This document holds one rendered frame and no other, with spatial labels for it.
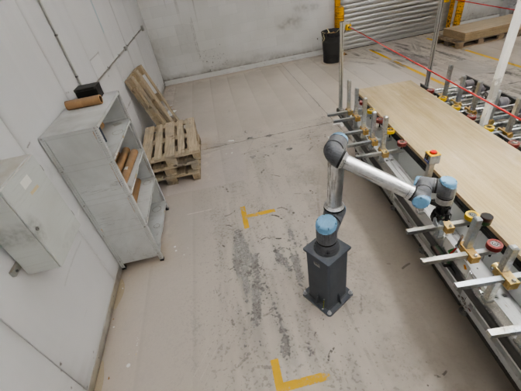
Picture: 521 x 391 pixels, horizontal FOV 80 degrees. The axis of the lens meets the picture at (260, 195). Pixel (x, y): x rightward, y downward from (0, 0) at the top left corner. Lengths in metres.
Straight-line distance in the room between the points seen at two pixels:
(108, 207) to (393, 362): 2.62
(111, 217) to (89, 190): 0.33
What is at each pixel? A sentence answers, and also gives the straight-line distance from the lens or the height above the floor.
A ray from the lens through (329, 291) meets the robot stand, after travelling 2.58.
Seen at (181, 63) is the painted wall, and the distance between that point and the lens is 8.99.
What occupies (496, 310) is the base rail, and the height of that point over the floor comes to 0.70.
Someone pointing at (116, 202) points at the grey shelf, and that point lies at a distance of 3.05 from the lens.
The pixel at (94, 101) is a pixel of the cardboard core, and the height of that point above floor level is 1.59.
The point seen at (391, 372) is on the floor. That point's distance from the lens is 2.63.
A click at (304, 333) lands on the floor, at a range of 2.71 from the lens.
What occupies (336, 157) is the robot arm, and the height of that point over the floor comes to 1.41.
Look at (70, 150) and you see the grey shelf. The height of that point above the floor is 1.41.
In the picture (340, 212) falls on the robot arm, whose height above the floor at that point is 0.86.
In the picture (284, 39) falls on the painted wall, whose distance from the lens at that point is 9.14.
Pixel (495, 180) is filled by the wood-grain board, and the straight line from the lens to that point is 2.76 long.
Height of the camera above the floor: 2.39
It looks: 37 degrees down
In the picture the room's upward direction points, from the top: 10 degrees counter-clockwise
